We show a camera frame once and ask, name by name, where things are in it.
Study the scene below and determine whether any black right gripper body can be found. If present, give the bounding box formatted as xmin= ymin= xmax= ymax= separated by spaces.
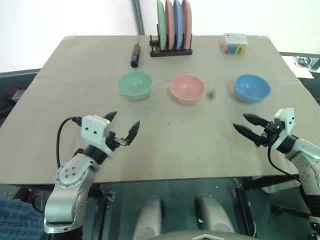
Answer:
xmin=259 ymin=120 xmax=285 ymax=149

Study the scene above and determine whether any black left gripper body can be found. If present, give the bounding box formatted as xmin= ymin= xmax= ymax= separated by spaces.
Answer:
xmin=105 ymin=130 xmax=130 ymax=151

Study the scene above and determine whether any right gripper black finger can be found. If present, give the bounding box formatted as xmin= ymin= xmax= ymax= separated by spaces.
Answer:
xmin=232 ymin=123 xmax=264 ymax=145
xmin=242 ymin=113 xmax=270 ymax=128

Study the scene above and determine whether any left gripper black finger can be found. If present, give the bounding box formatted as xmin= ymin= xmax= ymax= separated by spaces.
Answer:
xmin=125 ymin=120 xmax=141 ymax=146
xmin=103 ymin=111 xmax=118 ymax=124

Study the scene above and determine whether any blue bowl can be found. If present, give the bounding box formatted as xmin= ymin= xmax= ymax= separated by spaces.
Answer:
xmin=233 ymin=74 xmax=272 ymax=104

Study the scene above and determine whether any green bowl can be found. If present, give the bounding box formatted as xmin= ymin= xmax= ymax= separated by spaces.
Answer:
xmin=116 ymin=71 xmax=154 ymax=102

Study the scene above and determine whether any white paper sheet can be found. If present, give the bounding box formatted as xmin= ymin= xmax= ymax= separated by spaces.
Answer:
xmin=282 ymin=55 xmax=316 ymax=80

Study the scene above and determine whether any black red cylindrical tool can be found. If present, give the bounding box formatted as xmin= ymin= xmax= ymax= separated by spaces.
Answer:
xmin=130 ymin=36 xmax=143 ymax=68

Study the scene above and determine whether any red pink bowl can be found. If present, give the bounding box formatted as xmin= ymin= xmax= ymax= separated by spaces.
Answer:
xmin=169 ymin=74 xmax=206 ymax=105

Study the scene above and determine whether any shiny metal object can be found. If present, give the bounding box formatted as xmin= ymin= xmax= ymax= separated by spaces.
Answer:
xmin=293 ymin=55 xmax=315 ymax=68

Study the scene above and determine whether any clear box of coloured items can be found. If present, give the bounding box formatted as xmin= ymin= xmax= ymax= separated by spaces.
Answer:
xmin=220 ymin=32 xmax=249 ymax=55

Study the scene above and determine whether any black stand base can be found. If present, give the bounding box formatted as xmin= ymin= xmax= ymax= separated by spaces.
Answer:
xmin=271 ymin=203 xmax=312 ymax=221

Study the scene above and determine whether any silver left robot leg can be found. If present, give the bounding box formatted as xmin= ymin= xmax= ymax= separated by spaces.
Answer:
xmin=132 ymin=195 xmax=166 ymax=240

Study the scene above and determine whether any silver robot leg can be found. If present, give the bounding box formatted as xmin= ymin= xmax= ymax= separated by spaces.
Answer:
xmin=194 ymin=194 xmax=236 ymax=240
xmin=132 ymin=195 xmax=166 ymax=240

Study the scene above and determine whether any dark wooden plate rack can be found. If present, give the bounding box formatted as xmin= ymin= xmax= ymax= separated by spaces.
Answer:
xmin=149 ymin=31 xmax=194 ymax=58

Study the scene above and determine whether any silver right robot leg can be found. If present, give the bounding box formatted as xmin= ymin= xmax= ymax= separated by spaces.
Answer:
xmin=194 ymin=194 xmax=236 ymax=240

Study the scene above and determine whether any small grey device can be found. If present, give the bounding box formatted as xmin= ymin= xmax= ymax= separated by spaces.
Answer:
xmin=11 ymin=89 xmax=24 ymax=101

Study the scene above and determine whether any green plate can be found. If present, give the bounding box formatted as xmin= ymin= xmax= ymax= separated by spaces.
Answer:
xmin=156 ymin=0 xmax=168 ymax=51

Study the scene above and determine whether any pink plate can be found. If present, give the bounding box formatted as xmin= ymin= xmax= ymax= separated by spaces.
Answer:
xmin=164 ymin=0 xmax=176 ymax=51
xmin=181 ymin=0 xmax=193 ymax=50

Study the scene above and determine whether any silver robot torso edge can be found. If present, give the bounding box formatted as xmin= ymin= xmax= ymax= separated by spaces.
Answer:
xmin=159 ymin=230 xmax=251 ymax=240

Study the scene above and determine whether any blue plate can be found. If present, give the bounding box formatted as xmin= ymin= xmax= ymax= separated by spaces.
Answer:
xmin=172 ymin=0 xmax=185 ymax=50

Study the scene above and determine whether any blue checked cloth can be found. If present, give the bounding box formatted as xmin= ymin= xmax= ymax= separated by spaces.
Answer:
xmin=0 ymin=199 xmax=47 ymax=240

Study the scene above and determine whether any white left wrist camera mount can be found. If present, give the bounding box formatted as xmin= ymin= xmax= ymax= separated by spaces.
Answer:
xmin=81 ymin=115 xmax=119 ymax=158

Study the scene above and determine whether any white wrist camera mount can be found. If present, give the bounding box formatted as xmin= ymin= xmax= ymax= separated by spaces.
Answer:
xmin=81 ymin=115 xmax=119 ymax=158
xmin=273 ymin=107 xmax=295 ymax=137

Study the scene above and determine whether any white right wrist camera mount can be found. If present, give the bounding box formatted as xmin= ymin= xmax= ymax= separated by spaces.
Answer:
xmin=273 ymin=107 xmax=295 ymax=137

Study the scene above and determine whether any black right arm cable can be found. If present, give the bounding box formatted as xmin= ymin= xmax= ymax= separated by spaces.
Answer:
xmin=267 ymin=144 xmax=303 ymax=183

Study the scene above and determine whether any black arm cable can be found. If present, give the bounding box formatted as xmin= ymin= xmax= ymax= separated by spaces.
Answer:
xmin=56 ymin=116 xmax=84 ymax=171
xmin=267 ymin=144 xmax=303 ymax=183

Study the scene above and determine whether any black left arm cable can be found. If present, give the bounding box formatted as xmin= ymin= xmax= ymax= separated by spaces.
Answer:
xmin=56 ymin=116 xmax=84 ymax=171

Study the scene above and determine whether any black table frame leg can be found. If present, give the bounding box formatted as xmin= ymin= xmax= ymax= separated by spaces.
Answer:
xmin=99 ymin=190 xmax=116 ymax=240
xmin=232 ymin=176 xmax=259 ymax=239

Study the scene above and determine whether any grey metal post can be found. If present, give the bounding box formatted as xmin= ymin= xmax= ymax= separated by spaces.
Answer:
xmin=131 ymin=0 xmax=146 ymax=36

